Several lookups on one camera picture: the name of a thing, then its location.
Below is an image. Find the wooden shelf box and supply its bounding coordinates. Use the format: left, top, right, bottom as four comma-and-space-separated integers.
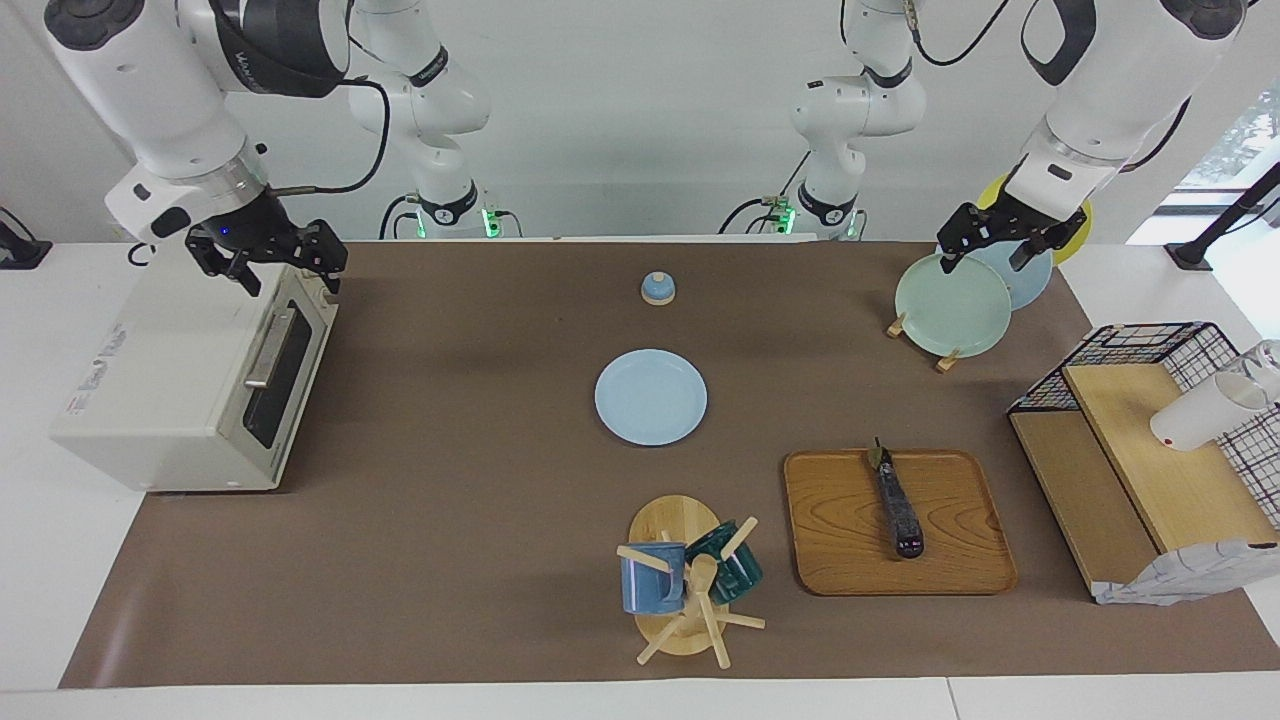
1008, 362, 1280, 599

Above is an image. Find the pale green plate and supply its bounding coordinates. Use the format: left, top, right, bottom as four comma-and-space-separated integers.
894, 252, 1013, 359

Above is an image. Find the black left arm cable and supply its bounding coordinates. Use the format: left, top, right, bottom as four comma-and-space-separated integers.
905, 0, 1193, 176

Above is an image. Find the black wire basket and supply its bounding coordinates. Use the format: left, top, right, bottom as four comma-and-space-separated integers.
1007, 322, 1280, 531

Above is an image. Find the light blue racked plate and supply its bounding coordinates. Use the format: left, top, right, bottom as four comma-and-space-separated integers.
936, 235, 1054, 311

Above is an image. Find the wooden serving tray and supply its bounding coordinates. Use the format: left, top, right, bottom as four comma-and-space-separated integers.
783, 449, 1019, 597

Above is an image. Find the dark green ceramic mug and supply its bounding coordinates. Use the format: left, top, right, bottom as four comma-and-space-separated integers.
685, 520, 764, 605

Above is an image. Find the wooden mug tree stand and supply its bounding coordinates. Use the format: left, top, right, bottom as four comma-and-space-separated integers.
615, 494, 767, 669

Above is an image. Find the wooden plate rack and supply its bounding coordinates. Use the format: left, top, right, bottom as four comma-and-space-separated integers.
886, 312, 963, 374

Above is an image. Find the brown table mat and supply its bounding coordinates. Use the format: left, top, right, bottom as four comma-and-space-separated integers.
58, 240, 1280, 689

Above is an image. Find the clear glass cup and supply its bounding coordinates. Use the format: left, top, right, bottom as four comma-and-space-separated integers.
1235, 340, 1280, 406

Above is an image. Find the dark purple eggplant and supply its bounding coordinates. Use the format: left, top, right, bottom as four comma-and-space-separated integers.
868, 437, 926, 559

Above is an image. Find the yellow plate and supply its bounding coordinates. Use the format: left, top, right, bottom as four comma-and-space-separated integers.
985, 175, 1094, 266

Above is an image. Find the black clamp stand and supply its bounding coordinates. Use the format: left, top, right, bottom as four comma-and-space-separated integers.
1165, 160, 1280, 271

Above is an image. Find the black base cable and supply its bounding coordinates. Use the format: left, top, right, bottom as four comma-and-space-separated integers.
380, 193, 426, 241
720, 150, 813, 236

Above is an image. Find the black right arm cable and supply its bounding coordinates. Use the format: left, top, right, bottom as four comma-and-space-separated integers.
265, 78, 391, 198

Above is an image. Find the white cup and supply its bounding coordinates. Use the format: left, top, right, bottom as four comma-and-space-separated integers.
1150, 372, 1271, 453

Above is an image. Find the white patterned cloth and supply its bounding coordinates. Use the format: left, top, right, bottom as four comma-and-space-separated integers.
1092, 538, 1280, 607

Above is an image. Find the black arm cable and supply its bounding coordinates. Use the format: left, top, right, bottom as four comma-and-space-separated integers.
905, 0, 1193, 176
265, 78, 391, 198

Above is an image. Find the blue ceramic mug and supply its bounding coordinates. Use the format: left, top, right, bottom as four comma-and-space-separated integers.
620, 542, 688, 615

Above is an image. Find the cream toaster oven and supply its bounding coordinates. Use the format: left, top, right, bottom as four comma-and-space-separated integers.
50, 245, 339, 493

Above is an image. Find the black left base cable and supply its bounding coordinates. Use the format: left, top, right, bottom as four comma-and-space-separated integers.
720, 150, 813, 236

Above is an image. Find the black right base cable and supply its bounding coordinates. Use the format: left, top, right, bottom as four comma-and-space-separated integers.
380, 193, 426, 241

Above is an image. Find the black desk mount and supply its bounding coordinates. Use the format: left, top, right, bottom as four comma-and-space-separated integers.
0, 207, 53, 271

